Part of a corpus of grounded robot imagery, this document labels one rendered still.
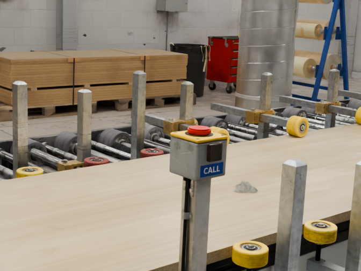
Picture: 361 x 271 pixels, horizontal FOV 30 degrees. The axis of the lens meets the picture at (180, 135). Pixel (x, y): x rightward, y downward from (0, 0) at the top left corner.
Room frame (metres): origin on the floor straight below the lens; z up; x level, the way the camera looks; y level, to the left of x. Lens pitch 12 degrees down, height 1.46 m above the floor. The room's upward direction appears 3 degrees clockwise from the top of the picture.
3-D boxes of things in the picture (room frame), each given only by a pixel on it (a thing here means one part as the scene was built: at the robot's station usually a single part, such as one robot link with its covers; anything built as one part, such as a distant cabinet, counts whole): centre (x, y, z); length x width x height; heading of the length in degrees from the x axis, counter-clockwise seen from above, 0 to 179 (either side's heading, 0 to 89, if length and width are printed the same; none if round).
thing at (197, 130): (1.11, -0.03, 1.22); 0.04 x 0.04 x 0.02
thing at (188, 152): (1.11, -0.03, 1.18); 0.07 x 0.07 x 0.08; 41
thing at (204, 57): (9.47, -0.07, 0.36); 0.58 x 0.56 x 0.72; 38
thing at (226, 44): (10.13, -0.74, 0.41); 0.76 x 0.48 x 0.81; 135
